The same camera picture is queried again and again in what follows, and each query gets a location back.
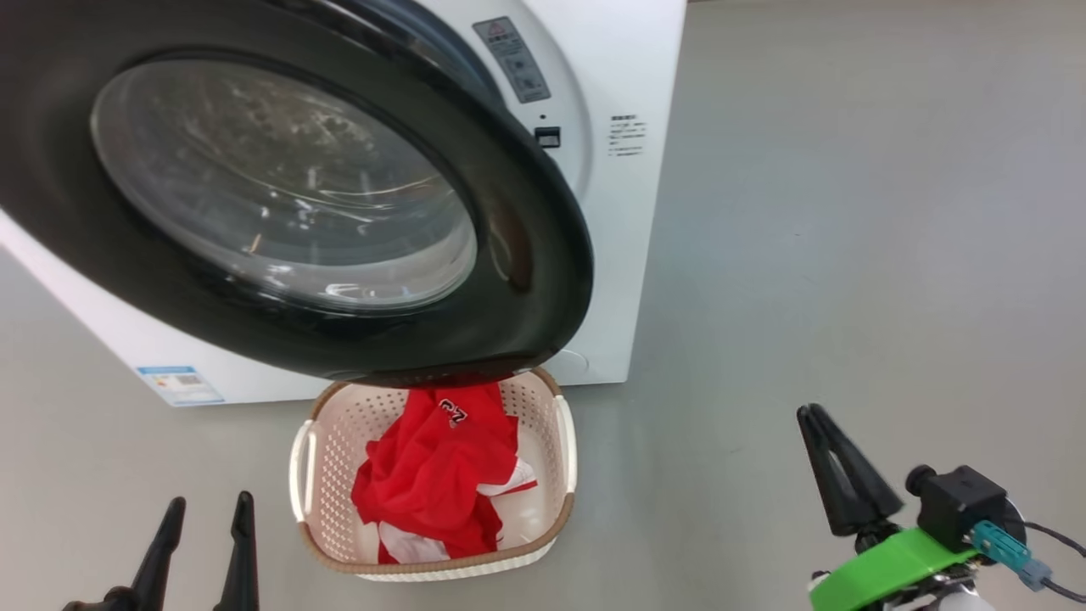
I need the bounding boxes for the red and white jersey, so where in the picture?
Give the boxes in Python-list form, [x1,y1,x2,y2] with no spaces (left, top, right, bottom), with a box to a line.
[350,382,540,565]

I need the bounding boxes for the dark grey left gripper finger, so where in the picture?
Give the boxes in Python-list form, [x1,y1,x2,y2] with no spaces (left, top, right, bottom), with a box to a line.
[127,496,188,611]
[212,490,260,611]

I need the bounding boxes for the blue energy label sticker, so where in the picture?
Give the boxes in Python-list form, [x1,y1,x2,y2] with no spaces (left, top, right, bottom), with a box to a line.
[135,364,227,407]

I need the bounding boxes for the cream perforated laundry basket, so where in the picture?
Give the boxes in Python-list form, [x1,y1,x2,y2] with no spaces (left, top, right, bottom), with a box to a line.
[288,367,579,583]

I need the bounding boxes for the teal connector right camera cable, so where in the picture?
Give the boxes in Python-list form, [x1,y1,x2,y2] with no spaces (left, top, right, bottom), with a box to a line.
[971,519,1086,606]

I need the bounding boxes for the washing machine door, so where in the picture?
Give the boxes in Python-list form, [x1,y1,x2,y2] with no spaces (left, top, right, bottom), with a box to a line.
[0,0,595,389]

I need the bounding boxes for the grey warning label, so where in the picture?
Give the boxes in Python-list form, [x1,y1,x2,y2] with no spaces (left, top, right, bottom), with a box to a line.
[472,15,552,105]

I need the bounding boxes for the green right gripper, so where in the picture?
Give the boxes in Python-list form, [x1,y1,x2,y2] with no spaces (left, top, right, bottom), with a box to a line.
[796,403,982,611]

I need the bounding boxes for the white front-load washing machine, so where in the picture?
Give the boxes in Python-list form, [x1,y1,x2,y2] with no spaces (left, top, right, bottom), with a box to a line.
[0,0,688,408]

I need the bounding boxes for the round drain filter cover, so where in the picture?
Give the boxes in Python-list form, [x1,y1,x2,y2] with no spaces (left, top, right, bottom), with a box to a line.
[543,346,591,380]

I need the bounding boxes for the thin black right gripper cable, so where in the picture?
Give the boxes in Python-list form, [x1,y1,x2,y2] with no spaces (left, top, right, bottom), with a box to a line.
[1022,521,1086,558]

